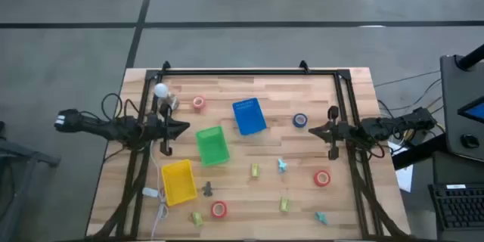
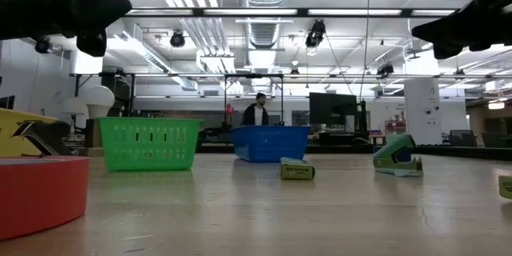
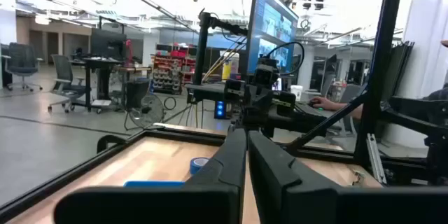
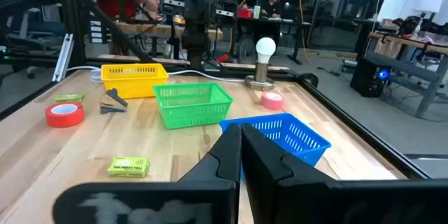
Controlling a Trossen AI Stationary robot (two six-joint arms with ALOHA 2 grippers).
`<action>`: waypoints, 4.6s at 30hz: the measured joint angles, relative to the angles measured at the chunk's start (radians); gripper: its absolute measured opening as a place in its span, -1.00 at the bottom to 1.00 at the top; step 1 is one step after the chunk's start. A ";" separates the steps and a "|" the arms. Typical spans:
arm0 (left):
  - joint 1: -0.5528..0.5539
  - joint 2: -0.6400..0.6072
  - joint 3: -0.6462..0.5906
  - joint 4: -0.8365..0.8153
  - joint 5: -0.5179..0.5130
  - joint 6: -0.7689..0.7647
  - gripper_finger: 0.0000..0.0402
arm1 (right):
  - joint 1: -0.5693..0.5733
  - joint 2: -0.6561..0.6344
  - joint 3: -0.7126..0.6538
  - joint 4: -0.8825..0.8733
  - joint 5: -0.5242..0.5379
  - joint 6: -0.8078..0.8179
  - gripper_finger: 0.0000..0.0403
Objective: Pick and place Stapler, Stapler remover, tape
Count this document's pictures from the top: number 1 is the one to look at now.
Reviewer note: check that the black keyboard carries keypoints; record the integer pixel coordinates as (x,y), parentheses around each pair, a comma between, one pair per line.
(457,208)

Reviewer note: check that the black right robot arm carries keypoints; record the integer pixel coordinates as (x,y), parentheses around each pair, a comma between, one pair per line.
(397,123)

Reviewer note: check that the dark grey staple remover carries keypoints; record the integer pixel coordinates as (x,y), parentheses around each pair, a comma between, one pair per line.
(207,188)

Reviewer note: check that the blue plastic basket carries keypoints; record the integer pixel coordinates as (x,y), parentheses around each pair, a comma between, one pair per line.
(247,117)

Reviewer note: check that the round black knob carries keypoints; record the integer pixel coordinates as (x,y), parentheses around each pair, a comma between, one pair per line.
(470,140)

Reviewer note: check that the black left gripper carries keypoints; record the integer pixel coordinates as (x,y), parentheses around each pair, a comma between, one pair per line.
(166,128)

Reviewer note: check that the teal staple remover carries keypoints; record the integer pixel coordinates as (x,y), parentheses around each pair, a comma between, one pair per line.
(321,218)
(282,165)

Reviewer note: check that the red tape roll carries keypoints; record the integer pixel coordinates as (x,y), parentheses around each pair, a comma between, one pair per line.
(213,209)
(315,178)

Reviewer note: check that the black metal table frame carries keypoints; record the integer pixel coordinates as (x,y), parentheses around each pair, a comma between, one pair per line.
(246,72)

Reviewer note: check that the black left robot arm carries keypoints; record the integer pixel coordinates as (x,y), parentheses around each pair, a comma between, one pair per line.
(94,126)

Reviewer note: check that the green plastic basket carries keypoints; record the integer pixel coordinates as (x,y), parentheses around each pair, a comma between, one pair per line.
(211,147)

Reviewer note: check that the blue lit screen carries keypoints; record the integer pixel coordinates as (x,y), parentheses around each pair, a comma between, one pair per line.
(476,111)

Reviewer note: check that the blue tape roll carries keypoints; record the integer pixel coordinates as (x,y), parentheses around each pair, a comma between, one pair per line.
(294,120)

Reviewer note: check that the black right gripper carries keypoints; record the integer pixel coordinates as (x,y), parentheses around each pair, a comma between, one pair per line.
(342,131)

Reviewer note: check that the yellow plastic basket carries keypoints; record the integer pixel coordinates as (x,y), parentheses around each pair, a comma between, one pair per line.
(177,181)

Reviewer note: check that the grey metal stand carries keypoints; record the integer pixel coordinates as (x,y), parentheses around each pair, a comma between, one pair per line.
(34,157)

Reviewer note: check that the white paper sheet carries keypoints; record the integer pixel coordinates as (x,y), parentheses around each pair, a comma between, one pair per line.
(405,179)

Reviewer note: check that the pink tape roll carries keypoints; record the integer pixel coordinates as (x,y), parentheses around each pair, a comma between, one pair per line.
(194,102)

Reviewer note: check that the black pole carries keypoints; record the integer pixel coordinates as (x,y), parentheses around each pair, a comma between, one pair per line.
(472,58)

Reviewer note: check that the yellow-green stapler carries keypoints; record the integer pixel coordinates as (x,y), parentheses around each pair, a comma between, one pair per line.
(197,218)
(284,204)
(255,170)

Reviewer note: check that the white power adapter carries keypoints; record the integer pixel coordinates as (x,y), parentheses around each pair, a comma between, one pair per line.
(150,192)

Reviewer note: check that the black desk leg bar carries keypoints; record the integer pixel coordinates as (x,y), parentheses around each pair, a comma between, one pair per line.
(416,155)

